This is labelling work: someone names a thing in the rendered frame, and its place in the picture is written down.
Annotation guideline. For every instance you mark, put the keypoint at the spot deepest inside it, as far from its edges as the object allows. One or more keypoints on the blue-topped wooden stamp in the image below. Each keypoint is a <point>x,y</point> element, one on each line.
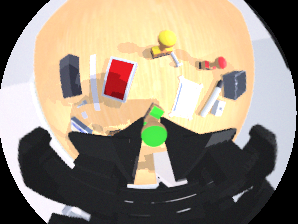
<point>112,132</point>

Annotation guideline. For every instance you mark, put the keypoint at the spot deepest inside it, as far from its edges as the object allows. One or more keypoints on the white marker with black cap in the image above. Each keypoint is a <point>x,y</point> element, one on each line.
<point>216,92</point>

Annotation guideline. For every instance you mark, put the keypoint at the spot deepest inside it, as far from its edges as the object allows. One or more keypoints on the red-handled rubber stamp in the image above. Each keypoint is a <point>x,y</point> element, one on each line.
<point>219,63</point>

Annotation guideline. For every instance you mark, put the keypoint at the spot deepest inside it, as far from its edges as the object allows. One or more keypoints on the yellow rubber stamp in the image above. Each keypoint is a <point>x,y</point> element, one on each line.
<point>166,39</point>

